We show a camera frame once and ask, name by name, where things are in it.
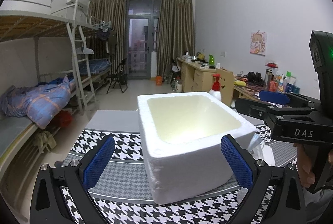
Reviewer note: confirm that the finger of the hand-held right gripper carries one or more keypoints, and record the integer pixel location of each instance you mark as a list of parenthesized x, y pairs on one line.
[(260, 112), (273, 97)]

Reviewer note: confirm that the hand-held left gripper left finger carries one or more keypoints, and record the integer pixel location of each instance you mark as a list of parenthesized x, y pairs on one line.
[(100, 161)]

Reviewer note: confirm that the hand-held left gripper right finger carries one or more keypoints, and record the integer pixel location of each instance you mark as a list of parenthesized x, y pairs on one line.
[(236, 159)]

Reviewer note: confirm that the white foam box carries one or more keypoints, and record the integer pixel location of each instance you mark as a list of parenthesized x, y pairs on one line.
[(182, 161)]

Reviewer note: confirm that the person's right hand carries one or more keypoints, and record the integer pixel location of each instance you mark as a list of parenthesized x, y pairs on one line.
[(305, 161)]

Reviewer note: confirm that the group of toiletry bottles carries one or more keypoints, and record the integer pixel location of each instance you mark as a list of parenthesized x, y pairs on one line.
[(282, 83)]

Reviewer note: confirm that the desk with patterned cloth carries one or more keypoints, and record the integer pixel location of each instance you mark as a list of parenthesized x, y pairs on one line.
[(249, 88)]

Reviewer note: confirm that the black headphones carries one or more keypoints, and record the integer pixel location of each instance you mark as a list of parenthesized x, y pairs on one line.
[(255, 77)]

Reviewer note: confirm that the black white houndstooth mat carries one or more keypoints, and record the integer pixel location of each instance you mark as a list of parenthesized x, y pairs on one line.
[(124, 143)]

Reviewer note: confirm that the yellow cloth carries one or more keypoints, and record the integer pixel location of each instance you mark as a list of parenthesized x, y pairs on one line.
[(239, 82)]

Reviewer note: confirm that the wooden chair with smiley cutout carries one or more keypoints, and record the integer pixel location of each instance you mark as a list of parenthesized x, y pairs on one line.
[(223, 88)]

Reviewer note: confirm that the white pump bottle red cap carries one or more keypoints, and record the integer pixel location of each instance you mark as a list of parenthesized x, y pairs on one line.
[(215, 93)]

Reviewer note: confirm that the red cloth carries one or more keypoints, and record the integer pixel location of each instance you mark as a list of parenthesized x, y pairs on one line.
[(63, 119)]

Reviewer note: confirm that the beige cloth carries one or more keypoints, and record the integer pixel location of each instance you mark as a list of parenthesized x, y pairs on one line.
[(45, 140)]

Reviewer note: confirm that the green plastic jug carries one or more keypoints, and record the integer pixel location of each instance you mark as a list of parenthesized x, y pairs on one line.
[(211, 61)]

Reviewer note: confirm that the light wooden desk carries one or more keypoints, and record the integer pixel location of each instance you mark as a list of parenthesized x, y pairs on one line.
[(190, 78)]

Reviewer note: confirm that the blue orange checked blanket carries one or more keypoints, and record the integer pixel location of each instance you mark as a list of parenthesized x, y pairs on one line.
[(44, 99)]

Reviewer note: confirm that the group of floor bottles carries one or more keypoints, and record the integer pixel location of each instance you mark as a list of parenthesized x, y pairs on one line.
[(177, 84)]

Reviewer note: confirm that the black folding chair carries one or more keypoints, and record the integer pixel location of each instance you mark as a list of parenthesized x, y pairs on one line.
[(118, 75)]

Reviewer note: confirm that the white bunk bed ladder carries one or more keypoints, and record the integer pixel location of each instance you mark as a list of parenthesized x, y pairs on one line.
[(80, 70)]

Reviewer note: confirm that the blue checked bedding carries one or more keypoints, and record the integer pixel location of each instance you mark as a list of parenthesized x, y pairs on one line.
[(95, 66)]

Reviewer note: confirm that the brown curtain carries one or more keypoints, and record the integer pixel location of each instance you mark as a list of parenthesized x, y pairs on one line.
[(177, 36), (106, 36)]

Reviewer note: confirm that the glass balcony door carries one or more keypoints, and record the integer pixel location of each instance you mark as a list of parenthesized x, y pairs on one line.
[(140, 44)]

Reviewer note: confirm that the white metal bunk bed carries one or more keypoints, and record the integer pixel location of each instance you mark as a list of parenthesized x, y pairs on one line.
[(98, 31), (31, 23)]

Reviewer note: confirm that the white air conditioner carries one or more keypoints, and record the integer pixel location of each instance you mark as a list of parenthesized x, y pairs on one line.
[(75, 2)]

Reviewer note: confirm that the cartoon wall poster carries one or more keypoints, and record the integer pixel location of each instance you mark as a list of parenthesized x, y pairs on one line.
[(258, 43)]

